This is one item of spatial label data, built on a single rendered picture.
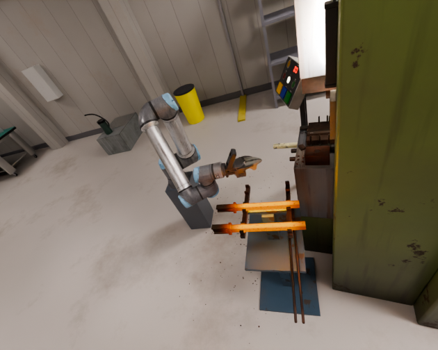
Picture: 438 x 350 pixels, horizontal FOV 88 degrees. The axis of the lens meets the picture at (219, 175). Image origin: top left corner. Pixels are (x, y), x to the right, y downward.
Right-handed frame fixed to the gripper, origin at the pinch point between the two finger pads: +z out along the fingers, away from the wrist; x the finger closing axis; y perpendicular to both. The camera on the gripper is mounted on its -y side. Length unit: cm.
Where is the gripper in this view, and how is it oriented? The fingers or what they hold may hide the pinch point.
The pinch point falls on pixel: (258, 159)
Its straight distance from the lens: 120.2
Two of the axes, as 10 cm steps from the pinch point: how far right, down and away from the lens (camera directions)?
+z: 9.6, -1.9, -2.0
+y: 2.7, 6.3, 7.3
